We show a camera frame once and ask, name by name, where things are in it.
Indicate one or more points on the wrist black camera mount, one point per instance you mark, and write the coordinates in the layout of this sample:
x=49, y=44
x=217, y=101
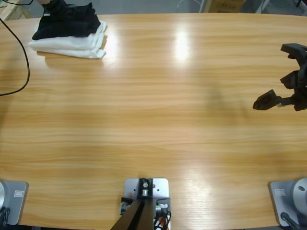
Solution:
x=295, y=50

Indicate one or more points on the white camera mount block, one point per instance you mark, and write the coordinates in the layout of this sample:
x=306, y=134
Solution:
x=130, y=187

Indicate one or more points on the dark camera post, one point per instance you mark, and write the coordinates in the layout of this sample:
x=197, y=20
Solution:
x=140, y=215

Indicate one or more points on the white curved tube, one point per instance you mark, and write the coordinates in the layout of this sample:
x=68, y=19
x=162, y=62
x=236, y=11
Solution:
x=178, y=4

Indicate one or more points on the grey metal leg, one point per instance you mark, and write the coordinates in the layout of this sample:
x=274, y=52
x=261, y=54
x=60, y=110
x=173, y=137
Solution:
x=204, y=6

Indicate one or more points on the black polo shirt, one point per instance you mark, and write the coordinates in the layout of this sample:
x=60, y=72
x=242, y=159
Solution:
x=69, y=26

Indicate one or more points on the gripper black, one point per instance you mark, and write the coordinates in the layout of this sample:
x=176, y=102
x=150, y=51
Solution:
x=60, y=7
x=302, y=95

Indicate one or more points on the brown cardboard box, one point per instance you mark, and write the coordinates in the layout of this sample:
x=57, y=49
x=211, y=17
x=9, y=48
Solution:
x=225, y=6

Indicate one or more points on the white cloth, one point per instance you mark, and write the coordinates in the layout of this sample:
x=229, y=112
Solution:
x=72, y=46

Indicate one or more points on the arm grey base plate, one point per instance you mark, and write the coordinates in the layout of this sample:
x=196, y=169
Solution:
x=14, y=201
x=280, y=198

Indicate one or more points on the wooden pallet stack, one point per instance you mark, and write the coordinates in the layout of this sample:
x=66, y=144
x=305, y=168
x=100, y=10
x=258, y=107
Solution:
x=12, y=10

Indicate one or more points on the white metal frame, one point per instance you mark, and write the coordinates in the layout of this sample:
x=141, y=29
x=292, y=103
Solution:
x=261, y=6

